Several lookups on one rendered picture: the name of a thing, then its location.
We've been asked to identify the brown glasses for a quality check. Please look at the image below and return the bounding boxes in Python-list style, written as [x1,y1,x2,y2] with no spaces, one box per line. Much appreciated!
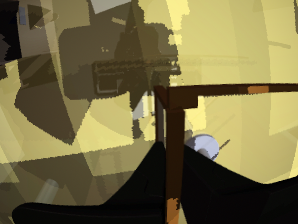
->
[154,83,298,224]

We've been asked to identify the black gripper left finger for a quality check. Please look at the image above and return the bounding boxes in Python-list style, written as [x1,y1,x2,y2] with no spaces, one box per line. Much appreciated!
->
[12,141,166,224]

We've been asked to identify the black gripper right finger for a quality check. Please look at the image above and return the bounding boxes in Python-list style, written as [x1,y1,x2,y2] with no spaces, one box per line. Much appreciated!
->
[180,145,298,224]

